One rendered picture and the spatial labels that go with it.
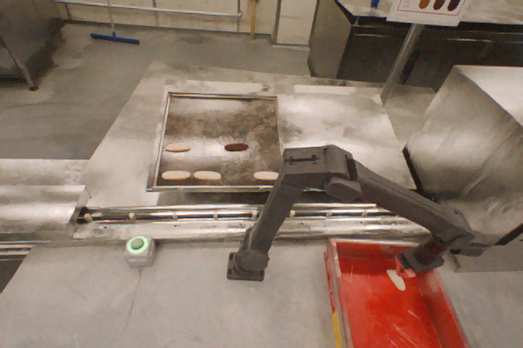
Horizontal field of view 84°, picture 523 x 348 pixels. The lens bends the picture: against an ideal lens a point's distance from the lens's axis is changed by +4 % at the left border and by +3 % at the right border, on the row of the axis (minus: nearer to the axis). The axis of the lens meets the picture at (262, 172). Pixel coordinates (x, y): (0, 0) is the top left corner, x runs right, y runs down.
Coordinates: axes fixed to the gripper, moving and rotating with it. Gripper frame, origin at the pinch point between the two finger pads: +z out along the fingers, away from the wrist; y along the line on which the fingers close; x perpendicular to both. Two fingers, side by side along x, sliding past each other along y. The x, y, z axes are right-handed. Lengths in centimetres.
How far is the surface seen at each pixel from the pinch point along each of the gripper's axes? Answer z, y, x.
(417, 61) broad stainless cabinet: 20, 150, 155
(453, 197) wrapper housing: -9.3, 26.2, 14.6
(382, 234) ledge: 5.2, 3.9, 14.8
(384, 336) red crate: 8.1, -14.5, -12.4
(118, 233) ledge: 4, -83, 41
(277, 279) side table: 8.5, -37.8, 12.3
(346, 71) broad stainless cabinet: 32, 93, 171
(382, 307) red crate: 8.1, -10.0, -5.6
